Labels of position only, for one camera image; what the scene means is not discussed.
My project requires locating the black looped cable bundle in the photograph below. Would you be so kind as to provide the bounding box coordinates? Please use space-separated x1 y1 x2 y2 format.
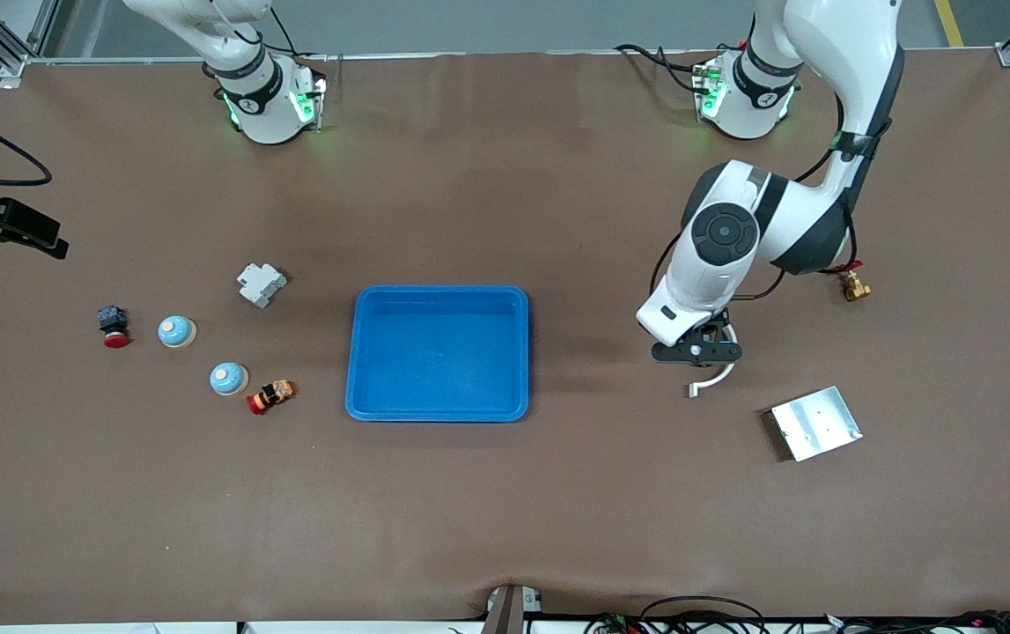
584 596 770 634

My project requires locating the black arm base cable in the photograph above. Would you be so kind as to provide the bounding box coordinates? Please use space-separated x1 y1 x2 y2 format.
269 7 329 64
615 42 710 93

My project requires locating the black right arm base cable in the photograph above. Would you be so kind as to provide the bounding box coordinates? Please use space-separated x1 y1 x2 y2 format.
269 7 329 64

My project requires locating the light blue dome bell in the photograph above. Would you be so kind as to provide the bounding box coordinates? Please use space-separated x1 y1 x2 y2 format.
158 314 198 350
209 361 249 397

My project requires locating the red orange black switch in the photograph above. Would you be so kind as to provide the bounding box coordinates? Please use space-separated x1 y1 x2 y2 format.
246 380 296 416

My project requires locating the brass valve red handle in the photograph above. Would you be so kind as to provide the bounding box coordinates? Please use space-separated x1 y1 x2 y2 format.
837 264 873 303

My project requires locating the black left arm base cable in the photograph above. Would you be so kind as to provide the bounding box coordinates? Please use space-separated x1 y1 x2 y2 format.
615 42 710 93

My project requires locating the blue plastic tray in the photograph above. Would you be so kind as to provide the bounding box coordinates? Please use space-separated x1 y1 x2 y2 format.
344 284 530 424

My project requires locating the square silver metal plate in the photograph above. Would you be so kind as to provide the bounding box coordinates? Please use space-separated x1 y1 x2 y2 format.
769 386 864 462

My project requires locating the white curved plastic bracket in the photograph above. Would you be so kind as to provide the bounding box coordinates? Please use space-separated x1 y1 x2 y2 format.
688 324 741 399

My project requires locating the white grey plastic clip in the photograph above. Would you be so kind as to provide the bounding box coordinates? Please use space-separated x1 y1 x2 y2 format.
236 262 288 309

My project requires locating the brown table cover mat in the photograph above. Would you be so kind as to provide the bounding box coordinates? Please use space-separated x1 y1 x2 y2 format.
0 48 1010 628

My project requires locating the red black push button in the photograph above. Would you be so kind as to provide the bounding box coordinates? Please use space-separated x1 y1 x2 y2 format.
97 305 131 350

